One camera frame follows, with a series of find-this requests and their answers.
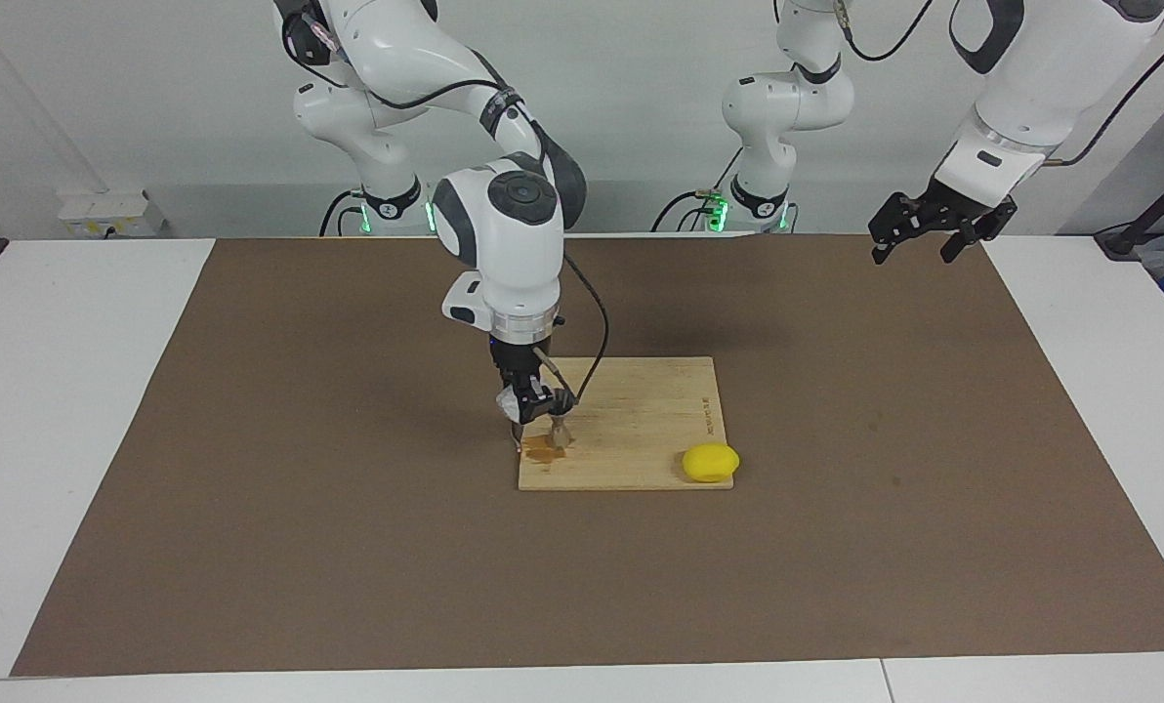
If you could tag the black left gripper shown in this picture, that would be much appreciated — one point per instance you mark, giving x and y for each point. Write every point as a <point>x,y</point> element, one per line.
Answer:
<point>973,207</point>

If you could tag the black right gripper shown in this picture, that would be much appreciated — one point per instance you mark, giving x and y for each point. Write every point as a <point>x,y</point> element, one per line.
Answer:
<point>519,363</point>

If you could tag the steel cocktail jigger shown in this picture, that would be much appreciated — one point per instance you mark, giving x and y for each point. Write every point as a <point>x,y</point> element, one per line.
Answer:
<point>561,434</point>

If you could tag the small clear glass cup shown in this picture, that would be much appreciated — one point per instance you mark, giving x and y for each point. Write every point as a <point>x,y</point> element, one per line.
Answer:
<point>514,403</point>

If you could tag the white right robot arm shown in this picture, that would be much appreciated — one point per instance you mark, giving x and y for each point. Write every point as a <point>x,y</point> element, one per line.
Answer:
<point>504,244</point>

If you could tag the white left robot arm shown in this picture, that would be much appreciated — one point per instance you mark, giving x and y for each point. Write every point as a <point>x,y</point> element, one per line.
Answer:
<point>1041,88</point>

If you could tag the wooden cutting board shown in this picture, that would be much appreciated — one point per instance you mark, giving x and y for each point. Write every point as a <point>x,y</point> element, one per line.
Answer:
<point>641,420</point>

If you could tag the yellow lemon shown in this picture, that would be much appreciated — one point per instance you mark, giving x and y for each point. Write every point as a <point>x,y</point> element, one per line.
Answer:
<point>710,463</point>

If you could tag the black stand pole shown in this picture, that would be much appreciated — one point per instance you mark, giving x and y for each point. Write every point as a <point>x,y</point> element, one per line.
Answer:
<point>1153,210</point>

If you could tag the brown table mat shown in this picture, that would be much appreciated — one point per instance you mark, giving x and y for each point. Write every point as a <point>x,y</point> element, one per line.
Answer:
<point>348,586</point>

